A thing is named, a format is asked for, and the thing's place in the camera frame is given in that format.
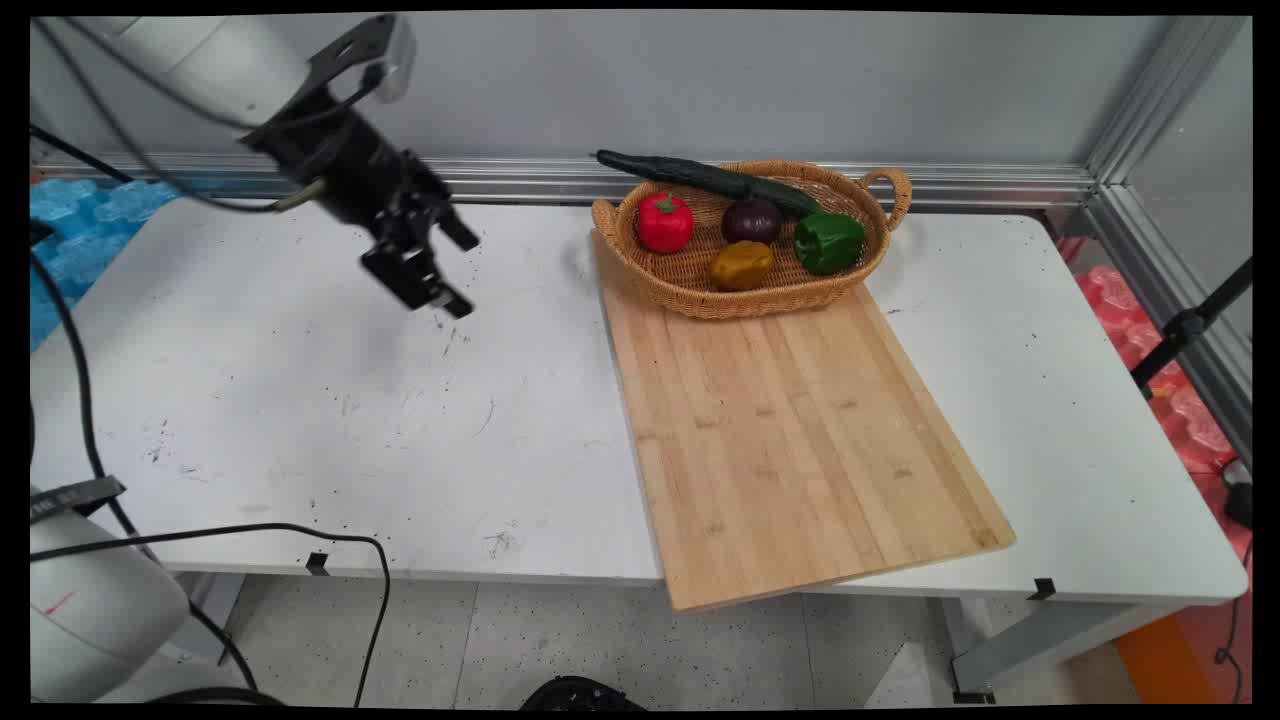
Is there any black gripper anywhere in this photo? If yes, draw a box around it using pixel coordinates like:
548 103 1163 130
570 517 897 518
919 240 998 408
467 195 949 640
240 85 482 320

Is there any yellow-brown potato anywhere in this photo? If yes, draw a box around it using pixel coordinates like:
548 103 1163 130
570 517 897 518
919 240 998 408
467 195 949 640
708 240 776 293

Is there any red bell pepper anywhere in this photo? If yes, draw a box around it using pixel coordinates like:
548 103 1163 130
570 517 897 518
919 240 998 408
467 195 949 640
636 190 695 254

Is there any woven wicker basket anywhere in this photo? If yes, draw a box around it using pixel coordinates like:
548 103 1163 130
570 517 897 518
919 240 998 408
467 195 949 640
590 160 913 321

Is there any dark green cucumber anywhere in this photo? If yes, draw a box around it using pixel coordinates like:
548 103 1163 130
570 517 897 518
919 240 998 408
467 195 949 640
596 150 822 219

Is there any purple onion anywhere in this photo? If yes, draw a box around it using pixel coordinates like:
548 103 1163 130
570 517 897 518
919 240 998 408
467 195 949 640
721 198 784 246

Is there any blue foam mat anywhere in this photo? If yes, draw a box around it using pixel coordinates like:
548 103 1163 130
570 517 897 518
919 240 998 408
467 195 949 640
30 178 187 353

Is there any green bell pepper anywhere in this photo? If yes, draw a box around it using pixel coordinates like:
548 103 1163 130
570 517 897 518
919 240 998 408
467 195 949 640
794 211 867 276

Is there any bamboo cutting board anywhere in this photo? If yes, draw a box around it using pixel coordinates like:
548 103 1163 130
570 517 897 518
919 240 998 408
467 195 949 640
592 228 1018 613

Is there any grey table leg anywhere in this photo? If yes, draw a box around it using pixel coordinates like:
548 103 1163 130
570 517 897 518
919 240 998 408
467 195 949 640
940 597 1186 704
172 572 247 663

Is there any black round object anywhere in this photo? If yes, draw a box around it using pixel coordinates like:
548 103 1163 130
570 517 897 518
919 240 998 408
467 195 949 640
520 675 647 711

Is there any black tripod stand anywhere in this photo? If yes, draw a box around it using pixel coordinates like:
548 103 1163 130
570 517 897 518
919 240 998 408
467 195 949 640
1130 257 1253 401

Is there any red foam mat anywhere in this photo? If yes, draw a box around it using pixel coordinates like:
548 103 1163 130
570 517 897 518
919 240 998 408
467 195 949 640
1058 235 1253 563

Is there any orange floor mat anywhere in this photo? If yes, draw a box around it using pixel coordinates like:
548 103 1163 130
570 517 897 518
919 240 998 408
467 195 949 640
1113 598 1253 704

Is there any aluminium frame rail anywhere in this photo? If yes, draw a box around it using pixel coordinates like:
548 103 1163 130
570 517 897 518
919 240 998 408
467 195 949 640
1085 185 1253 466
30 152 1101 211

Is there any wrist camera with black bracket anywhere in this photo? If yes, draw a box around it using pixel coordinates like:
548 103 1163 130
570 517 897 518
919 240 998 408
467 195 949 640
306 13 417 107

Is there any thin black cable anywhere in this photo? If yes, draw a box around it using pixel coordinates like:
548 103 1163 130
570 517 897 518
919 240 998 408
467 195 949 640
30 18 391 133

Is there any thick black cable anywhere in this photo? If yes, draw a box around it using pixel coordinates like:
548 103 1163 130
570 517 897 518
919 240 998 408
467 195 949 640
30 250 261 696

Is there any black strap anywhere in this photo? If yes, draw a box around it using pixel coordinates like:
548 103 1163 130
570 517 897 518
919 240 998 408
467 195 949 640
30 477 127 523

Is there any aluminium frame post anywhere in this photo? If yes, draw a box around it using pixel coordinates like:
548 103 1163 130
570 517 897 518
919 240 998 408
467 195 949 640
1085 15 1251 186

